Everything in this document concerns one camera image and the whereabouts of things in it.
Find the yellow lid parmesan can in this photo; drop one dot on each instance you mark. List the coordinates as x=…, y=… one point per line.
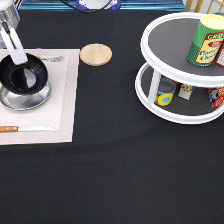
x=207, y=40

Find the blue yellow tin can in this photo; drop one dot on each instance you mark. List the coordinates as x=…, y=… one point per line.
x=165, y=92

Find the wooden handled knife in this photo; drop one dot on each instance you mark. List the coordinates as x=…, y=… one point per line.
x=5, y=129

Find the round wooden coaster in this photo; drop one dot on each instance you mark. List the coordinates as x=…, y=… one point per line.
x=95, y=54

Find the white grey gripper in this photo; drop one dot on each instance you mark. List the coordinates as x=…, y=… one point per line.
x=9, y=19

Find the red raisins box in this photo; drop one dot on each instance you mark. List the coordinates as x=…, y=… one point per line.
x=220, y=56

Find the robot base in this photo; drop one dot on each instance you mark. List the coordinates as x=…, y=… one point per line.
x=98, y=4

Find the wooden lattice screen right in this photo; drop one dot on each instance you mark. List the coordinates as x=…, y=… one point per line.
x=204, y=6

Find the black bowl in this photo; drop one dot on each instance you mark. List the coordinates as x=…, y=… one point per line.
x=28, y=78

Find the round silver metal plate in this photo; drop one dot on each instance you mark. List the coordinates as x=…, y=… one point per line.
x=24, y=102

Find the red white milk carton box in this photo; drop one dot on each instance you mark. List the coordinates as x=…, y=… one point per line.
x=216, y=96

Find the white two-tier lazy Susan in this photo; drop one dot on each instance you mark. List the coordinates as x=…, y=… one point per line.
x=164, y=45

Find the wooden handled fork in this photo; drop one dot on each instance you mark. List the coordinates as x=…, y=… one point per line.
x=52, y=59

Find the beige woven placemat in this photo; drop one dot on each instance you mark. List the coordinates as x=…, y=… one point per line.
x=56, y=112

